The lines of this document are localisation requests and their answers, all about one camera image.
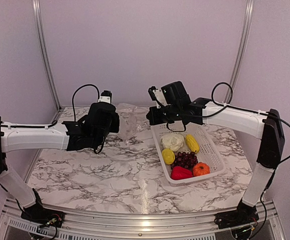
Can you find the left aluminium frame post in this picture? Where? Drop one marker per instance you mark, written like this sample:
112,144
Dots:
44,52

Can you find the right aluminium frame post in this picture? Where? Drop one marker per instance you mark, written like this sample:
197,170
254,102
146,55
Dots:
243,42

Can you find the red grape bunch toy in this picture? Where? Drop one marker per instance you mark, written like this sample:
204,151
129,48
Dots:
185,160

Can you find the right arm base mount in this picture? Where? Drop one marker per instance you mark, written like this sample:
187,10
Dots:
242,221

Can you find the orange pumpkin toy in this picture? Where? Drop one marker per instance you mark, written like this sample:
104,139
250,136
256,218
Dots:
200,169

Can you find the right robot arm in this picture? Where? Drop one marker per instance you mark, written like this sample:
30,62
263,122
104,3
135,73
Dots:
268,130

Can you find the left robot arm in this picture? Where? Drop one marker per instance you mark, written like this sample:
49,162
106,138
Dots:
66,136

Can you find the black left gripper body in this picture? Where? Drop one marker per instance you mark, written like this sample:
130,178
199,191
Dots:
101,137

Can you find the yellow pepper toy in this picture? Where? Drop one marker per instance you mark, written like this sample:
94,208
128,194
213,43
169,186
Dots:
168,156

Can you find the clear zip top bag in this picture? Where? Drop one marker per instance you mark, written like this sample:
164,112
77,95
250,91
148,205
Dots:
132,121

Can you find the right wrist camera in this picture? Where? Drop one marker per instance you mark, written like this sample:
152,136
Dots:
157,96

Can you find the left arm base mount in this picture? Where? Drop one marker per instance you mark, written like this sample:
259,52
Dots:
45,217

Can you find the yellow corn toy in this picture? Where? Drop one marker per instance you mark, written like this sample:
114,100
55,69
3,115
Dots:
192,143

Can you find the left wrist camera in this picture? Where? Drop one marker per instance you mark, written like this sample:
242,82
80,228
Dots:
105,96

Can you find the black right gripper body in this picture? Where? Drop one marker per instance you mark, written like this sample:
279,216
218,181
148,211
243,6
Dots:
173,114

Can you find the white cabbage toy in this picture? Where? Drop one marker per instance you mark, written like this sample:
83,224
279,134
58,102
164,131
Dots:
173,141

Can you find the red pepper toy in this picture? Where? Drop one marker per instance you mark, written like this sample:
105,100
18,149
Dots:
180,173

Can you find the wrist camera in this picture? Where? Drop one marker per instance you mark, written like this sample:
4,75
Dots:
157,96
105,96

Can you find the aluminium front rail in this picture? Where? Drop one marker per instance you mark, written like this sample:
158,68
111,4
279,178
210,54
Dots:
92,225

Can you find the white plastic basket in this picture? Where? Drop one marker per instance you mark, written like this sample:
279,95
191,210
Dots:
208,153

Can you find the aluminium frame post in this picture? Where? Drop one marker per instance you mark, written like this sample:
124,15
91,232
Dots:
243,42
44,52

